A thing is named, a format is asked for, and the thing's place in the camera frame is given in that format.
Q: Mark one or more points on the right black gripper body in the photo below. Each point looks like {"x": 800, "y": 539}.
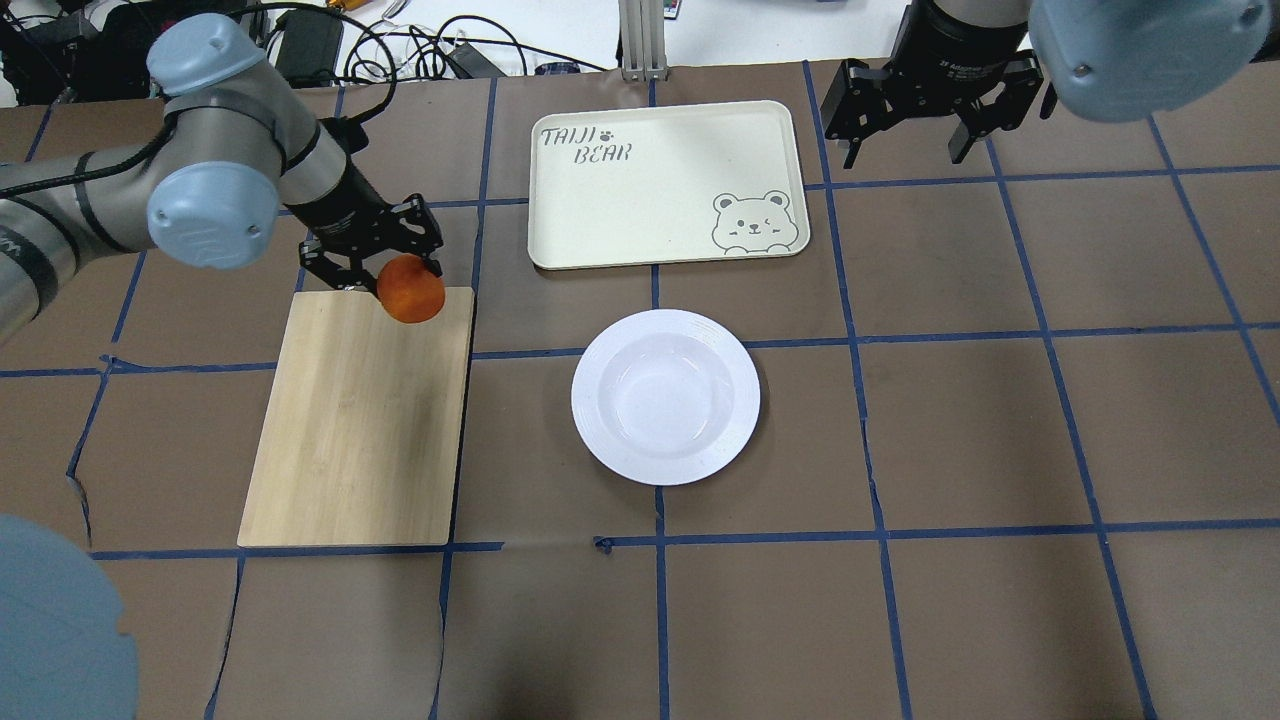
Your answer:
{"x": 963, "y": 52}

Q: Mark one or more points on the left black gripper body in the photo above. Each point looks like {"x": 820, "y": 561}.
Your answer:
{"x": 343, "y": 212}

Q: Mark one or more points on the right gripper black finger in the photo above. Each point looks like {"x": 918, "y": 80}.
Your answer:
{"x": 966, "y": 136}
{"x": 854, "y": 134}

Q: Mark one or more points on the orange fruit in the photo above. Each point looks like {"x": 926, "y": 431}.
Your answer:
{"x": 408, "y": 291}

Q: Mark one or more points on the white round plate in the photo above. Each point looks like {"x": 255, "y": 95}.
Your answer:
{"x": 666, "y": 397}

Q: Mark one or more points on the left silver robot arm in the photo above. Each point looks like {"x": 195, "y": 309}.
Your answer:
{"x": 236, "y": 147}

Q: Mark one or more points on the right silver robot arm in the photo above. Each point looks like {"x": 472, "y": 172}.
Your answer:
{"x": 986, "y": 62}

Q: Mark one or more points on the cream bear tray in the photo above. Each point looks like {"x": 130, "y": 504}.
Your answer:
{"x": 682, "y": 184}

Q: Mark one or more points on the bamboo cutting board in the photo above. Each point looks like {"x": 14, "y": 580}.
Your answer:
{"x": 361, "y": 440}

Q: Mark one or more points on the black power adapter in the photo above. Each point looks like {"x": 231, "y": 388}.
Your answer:
{"x": 308, "y": 47}

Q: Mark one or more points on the aluminium frame post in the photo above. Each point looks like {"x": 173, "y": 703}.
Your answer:
{"x": 642, "y": 55}

